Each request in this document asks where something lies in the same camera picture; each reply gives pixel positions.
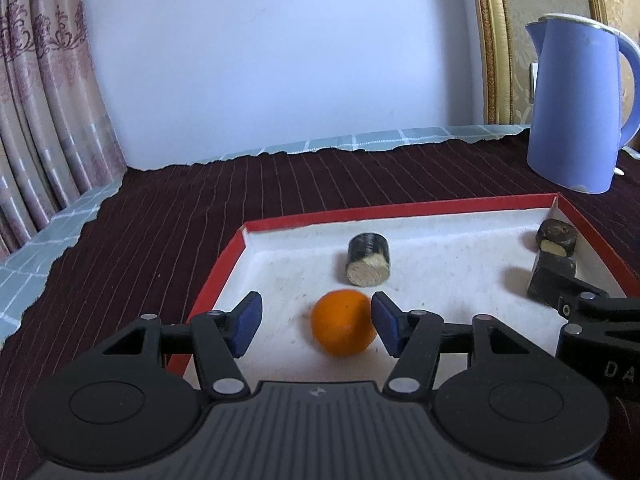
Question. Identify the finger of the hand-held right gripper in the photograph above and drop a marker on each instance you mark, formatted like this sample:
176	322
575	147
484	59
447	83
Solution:
550	280

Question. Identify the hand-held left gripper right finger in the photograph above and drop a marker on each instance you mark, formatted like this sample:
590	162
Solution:
387	322

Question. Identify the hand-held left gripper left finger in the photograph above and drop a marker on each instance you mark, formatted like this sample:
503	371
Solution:
247	322

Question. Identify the orange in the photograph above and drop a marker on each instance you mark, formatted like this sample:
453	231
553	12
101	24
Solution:
344	322

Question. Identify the small dark sugarcane piece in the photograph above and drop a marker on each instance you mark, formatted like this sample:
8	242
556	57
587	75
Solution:
555	236

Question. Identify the large dark sugarcane piece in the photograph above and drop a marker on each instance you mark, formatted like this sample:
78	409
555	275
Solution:
367	260

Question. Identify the red cardboard tray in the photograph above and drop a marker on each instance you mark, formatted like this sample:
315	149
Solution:
440	260

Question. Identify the dark striped cloth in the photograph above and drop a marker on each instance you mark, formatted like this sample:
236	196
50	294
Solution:
175	200

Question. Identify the blue electric kettle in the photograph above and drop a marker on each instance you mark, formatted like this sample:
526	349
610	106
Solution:
575	110

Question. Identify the light blue checked tablecloth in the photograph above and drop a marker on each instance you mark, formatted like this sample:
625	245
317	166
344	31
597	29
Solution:
35	260

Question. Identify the pink patterned curtain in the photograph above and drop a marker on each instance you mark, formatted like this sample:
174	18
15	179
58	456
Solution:
45	110

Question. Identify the gold framed wall panel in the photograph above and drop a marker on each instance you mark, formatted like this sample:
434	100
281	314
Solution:
492	35

